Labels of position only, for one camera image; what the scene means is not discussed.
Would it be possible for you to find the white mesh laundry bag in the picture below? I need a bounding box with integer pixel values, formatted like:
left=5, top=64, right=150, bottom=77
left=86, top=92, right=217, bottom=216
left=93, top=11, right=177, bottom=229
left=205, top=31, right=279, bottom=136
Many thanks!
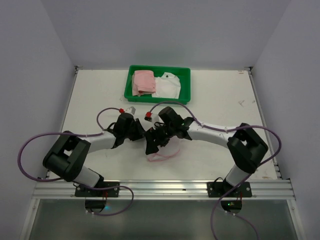
left=146, top=137, right=181, bottom=162

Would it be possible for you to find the white bra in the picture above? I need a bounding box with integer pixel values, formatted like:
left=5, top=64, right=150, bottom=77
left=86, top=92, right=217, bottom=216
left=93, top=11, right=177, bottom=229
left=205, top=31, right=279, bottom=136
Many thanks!
left=151, top=72, right=181, bottom=99

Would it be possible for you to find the pink bra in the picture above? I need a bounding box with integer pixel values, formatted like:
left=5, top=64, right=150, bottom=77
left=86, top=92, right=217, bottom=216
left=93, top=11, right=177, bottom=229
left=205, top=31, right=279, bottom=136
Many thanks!
left=131, top=70, right=156, bottom=96

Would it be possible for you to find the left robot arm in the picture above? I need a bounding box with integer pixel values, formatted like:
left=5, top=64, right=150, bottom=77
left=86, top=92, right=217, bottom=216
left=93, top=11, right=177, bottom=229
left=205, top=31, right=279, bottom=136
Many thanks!
left=42, top=112, right=145, bottom=188

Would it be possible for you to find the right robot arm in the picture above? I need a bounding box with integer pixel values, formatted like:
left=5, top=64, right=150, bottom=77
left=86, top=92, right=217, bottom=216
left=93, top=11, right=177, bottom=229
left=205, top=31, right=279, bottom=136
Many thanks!
left=144, top=106, right=269, bottom=190

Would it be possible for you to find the green plastic tray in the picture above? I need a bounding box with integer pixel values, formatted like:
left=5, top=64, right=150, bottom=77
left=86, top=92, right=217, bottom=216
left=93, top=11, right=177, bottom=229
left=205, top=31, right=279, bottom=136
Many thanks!
left=124, top=65, right=191, bottom=105

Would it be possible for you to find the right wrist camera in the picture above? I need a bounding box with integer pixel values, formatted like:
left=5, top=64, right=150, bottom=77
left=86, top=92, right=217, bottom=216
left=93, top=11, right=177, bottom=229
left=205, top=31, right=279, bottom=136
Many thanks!
left=144, top=111, right=161, bottom=126

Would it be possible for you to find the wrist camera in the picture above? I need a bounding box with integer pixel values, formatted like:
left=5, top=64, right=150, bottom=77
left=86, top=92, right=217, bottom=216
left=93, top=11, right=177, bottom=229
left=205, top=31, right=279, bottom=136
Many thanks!
left=144, top=111, right=161, bottom=126
left=125, top=106, right=136, bottom=116

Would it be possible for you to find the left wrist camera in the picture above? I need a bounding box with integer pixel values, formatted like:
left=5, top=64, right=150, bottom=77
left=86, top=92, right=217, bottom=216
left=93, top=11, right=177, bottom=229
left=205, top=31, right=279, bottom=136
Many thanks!
left=125, top=106, right=136, bottom=116

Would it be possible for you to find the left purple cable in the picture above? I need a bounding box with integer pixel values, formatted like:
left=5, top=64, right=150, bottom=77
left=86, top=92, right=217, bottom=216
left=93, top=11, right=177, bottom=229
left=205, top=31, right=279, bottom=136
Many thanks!
left=16, top=106, right=125, bottom=181

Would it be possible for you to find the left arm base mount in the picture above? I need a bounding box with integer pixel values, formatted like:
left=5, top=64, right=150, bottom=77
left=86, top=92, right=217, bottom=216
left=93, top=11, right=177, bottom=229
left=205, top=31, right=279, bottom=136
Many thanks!
left=74, top=181, right=120, bottom=213

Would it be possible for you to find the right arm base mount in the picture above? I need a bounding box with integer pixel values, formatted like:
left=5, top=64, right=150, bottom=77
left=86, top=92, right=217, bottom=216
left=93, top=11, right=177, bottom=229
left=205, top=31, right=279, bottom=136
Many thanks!
left=206, top=177, right=253, bottom=214

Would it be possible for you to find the aluminium mounting rail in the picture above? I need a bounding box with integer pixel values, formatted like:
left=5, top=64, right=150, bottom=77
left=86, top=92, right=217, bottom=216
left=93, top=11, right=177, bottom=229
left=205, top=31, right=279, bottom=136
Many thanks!
left=32, top=179, right=295, bottom=200

